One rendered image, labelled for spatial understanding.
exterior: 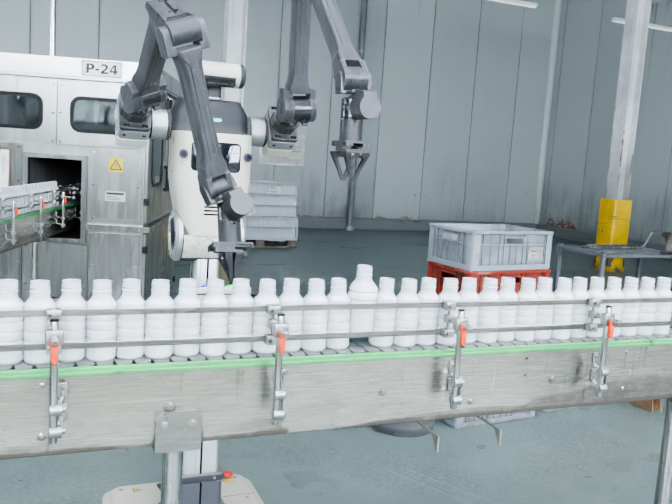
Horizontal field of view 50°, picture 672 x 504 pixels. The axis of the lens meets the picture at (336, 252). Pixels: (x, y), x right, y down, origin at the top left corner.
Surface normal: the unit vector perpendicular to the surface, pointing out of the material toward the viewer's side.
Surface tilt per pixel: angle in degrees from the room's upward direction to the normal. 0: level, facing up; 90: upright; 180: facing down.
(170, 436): 90
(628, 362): 90
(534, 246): 90
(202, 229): 90
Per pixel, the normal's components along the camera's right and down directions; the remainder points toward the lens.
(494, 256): 0.50, 0.14
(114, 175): 0.07, 0.14
